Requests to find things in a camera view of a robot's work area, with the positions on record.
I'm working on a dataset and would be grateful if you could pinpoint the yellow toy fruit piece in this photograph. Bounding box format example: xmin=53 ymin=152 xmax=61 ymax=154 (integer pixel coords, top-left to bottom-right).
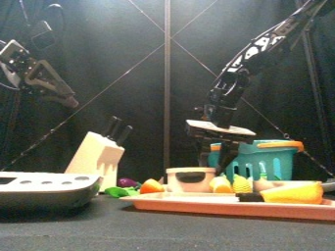
xmin=208 ymin=176 xmax=235 ymax=194

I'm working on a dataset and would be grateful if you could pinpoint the yellow toy corn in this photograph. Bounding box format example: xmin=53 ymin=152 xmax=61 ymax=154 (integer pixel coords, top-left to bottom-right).
xmin=232 ymin=174 xmax=253 ymax=194

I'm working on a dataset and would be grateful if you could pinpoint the pink plastic tray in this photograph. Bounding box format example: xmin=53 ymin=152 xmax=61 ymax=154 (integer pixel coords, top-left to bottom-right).
xmin=118 ymin=191 xmax=335 ymax=222

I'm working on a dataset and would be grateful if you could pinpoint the orange toy fruit piece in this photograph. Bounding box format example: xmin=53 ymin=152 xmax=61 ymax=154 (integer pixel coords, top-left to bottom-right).
xmin=138 ymin=177 xmax=166 ymax=195

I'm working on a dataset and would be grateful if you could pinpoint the yellow orange toy wedge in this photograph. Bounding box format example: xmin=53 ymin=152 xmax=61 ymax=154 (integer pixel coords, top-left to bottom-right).
xmin=259 ymin=181 xmax=325 ymax=206

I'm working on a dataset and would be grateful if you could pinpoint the white toy knife block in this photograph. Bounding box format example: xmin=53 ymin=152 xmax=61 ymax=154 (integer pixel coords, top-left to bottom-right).
xmin=64 ymin=130 xmax=125 ymax=193

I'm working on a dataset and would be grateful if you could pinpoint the purple toy eggplant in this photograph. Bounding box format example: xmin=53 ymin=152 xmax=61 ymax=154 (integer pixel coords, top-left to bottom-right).
xmin=116 ymin=176 xmax=141 ymax=189

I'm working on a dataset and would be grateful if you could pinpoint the green toy vegetable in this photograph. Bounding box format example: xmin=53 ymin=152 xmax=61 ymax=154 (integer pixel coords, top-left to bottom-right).
xmin=102 ymin=185 xmax=141 ymax=199

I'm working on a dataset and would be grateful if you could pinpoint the grey object at table edge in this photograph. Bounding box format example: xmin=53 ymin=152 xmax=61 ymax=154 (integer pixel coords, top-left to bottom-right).
xmin=319 ymin=180 xmax=335 ymax=194

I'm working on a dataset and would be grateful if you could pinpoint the black tripod pole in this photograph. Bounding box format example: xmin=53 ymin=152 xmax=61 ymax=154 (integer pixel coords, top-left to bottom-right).
xmin=295 ymin=0 xmax=335 ymax=179

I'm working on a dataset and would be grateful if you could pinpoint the grey toy kitchen appliance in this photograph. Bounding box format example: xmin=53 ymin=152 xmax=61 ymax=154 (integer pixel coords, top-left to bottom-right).
xmin=0 ymin=171 xmax=102 ymax=211

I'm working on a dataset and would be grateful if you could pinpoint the white toy pot black handle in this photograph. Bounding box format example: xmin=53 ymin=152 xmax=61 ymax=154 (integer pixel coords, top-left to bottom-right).
xmin=165 ymin=167 xmax=217 ymax=194

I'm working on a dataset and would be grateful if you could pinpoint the teal basket with orange handle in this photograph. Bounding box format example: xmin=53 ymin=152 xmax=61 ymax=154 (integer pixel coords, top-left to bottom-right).
xmin=207 ymin=139 xmax=305 ymax=182

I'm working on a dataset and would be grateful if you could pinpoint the black knife handle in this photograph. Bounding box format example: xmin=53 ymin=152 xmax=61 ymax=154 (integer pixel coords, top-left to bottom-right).
xmin=102 ymin=115 xmax=120 ymax=138
xmin=116 ymin=125 xmax=134 ymax=147

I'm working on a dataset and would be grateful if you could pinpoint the black cleaver handle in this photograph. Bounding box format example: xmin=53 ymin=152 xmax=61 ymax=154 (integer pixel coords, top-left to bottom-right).
xmin=235 ymin=192 xmax=265 ymax=203

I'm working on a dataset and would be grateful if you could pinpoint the vertical metal frame pole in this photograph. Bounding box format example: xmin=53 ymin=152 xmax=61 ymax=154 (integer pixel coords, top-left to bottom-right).
xmin=162 ymin=0 xmax=172 ymax=172

